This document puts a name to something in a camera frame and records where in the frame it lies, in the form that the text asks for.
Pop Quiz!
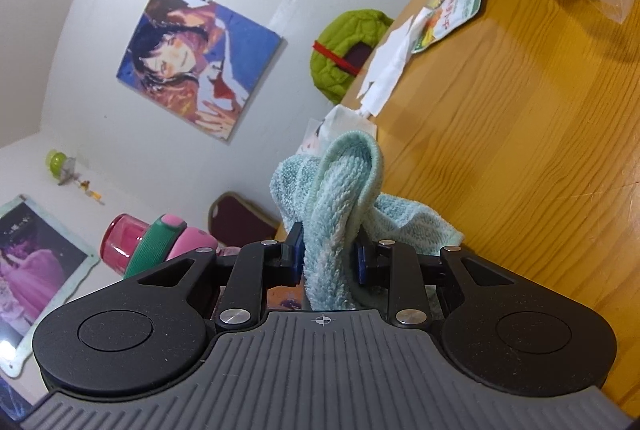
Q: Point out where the purple figure wall poster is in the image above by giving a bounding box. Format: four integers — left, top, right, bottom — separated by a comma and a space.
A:
1, 195, 99, 378

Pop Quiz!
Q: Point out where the dark red banquet chair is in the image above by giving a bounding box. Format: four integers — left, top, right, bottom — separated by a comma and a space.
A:
207, 191, 280, 247

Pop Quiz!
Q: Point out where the green puffer jacket on chair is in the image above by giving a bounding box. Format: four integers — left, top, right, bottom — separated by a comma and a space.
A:
309, 9, 394, 104

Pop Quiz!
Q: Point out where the pink water bottle green strap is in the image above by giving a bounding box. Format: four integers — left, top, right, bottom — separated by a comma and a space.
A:
98, 212, 241, 279

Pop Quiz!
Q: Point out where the light blue microfiber cloth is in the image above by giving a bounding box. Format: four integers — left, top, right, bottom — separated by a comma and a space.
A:
270, 131, 463, 311

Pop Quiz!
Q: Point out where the white tissue pack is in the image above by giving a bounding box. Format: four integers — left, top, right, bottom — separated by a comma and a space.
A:
296, 104, 378, 157

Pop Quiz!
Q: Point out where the green wall hook ornament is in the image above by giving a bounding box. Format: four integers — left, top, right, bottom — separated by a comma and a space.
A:
44, 149, 104, 205

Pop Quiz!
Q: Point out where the green orange snack packet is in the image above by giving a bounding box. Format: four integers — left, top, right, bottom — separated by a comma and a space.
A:
411, 0, 483, 55

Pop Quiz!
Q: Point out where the anime girl wall poster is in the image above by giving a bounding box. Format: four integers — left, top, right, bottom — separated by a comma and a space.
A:
117, 0, 281, 141

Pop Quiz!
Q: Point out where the white paper sheet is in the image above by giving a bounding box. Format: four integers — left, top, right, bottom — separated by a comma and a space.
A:
357, 7, 434, 118

